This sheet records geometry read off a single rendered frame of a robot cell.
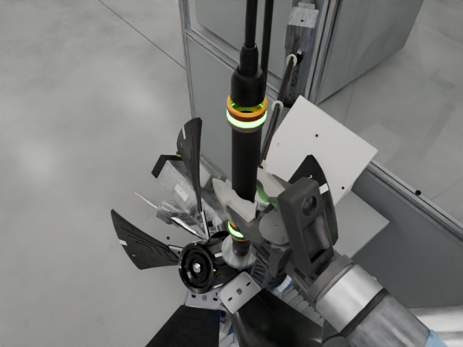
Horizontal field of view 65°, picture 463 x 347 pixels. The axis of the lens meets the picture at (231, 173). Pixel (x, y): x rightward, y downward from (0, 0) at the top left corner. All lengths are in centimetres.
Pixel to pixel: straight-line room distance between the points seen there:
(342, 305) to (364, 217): 101
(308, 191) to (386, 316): 16
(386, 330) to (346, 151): 59
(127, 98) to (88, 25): 124
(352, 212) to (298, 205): 104
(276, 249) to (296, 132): 60
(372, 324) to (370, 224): 100
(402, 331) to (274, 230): 17
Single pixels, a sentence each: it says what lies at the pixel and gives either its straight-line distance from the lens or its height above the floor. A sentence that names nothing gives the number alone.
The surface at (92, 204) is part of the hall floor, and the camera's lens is 258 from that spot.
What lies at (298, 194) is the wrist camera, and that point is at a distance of 40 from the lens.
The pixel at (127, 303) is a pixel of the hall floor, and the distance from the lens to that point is 221.
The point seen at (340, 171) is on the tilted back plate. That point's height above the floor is 129.
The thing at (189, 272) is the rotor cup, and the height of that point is 120.
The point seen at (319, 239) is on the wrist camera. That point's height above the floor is 164.
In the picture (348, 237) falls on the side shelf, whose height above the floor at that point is 86.
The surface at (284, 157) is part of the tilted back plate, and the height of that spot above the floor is 124.
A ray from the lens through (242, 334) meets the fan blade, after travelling 87.
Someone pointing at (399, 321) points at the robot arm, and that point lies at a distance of 46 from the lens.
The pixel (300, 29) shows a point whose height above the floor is 151.
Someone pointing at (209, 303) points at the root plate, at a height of 109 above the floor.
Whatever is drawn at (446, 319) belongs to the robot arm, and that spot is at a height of 152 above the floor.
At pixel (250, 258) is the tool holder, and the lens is 68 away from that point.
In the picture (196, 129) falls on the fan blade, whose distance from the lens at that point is 87.
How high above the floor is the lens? 203
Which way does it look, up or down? 52 degrees down
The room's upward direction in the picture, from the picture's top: straight up
